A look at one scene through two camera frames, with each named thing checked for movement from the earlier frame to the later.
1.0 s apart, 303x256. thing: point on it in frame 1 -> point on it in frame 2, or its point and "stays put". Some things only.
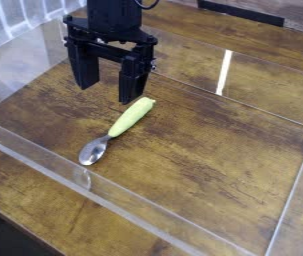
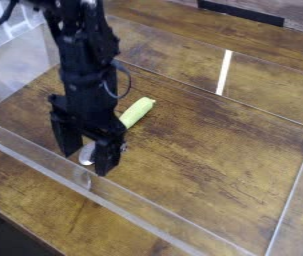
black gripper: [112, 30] -> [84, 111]
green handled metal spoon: [93, 149] stays put
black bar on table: [243, 13] stays put
